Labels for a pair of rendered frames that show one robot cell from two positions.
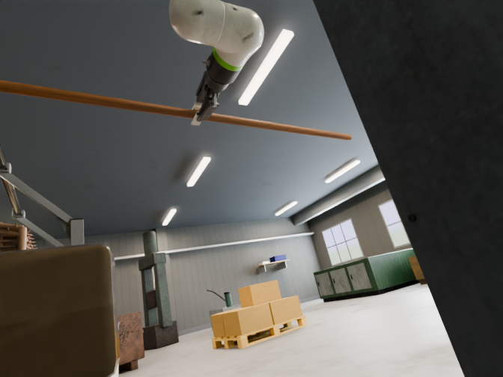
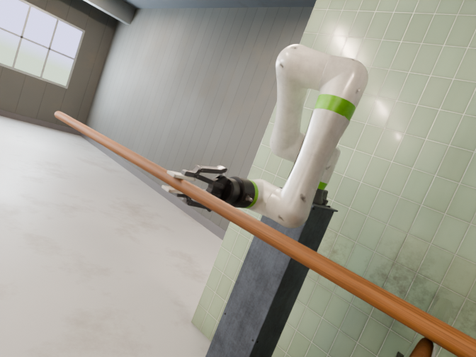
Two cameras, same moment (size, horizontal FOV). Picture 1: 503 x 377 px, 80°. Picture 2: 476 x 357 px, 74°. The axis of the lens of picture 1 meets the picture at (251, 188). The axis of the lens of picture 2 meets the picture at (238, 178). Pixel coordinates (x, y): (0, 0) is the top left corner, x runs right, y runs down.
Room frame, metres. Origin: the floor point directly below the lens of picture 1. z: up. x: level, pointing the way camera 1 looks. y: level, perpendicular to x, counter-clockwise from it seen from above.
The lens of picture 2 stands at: (0.98, 0.89, 1.33)
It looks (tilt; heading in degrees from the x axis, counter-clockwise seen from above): 7 degrees down; 252
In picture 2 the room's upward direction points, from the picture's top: 21 degrees clockwise
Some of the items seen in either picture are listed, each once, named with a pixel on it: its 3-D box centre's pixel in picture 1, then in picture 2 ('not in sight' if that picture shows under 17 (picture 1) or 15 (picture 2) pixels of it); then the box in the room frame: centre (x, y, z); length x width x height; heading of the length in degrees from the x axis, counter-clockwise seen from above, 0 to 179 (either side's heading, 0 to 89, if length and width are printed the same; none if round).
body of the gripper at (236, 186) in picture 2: (214, 83); (220, 189); (0.74, 0.04, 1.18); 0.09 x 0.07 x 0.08; 34
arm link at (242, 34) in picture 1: (236, 37); (257, 195); (0.59, -0.05, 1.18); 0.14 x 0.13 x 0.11; 34
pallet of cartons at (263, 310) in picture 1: (255, 310); not in sight; (4.83, 0.36, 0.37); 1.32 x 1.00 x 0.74; 118
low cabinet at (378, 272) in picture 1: (367, 276); not in sight; (8.63, -2.53, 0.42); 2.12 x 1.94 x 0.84; 31
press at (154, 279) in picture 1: (154, 286); not in sight; (7.16, 2.74, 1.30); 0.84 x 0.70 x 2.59; 32
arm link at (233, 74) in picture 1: (222, 65); (237, 193); (0.67, 0.00, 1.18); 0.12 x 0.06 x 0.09; 124
